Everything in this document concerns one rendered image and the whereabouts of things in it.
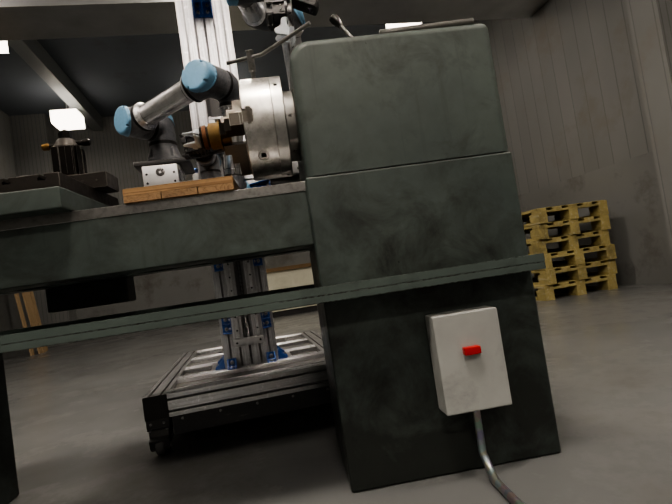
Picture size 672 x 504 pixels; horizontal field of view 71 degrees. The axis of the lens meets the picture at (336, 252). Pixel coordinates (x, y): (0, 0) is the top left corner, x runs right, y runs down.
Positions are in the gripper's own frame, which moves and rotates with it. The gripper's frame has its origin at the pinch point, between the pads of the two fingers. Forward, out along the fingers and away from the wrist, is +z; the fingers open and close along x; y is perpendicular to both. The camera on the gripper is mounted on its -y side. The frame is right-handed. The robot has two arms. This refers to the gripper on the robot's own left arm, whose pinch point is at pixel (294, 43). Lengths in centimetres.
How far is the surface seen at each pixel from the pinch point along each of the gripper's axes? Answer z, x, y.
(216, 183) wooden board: 42, 0, 28
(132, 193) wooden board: 42, 0, 51
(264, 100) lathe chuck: 18.8, 1.4, 11.4
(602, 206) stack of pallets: -12, -323, -314
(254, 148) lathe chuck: 31.1, -3.3, 16.3
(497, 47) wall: -300, -458, -326
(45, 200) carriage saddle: 43, 5, 71
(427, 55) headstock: 14.9, 8.8, -36.5
